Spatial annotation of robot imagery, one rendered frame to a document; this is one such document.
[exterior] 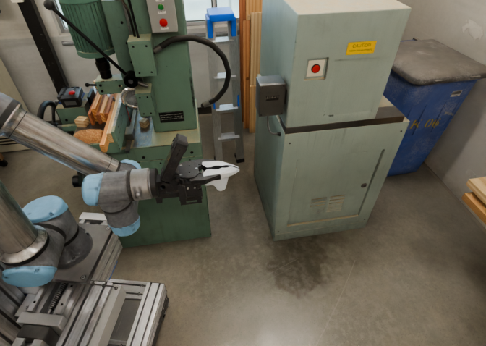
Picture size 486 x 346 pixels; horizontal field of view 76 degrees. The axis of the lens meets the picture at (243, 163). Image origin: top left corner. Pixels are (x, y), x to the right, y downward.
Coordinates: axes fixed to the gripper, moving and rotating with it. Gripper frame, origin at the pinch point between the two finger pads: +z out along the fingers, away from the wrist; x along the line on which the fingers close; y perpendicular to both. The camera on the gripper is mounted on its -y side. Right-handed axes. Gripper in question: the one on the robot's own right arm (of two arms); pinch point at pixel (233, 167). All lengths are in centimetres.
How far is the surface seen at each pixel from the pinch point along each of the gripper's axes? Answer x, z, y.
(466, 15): -139, 175, -6
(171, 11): -71, -14, -26
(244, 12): -206, 36, -5
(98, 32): -82, -45, -18
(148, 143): -77, -34, 34
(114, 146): -66, -47, 27
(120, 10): -81, -34, -26
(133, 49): -70, -30, -13
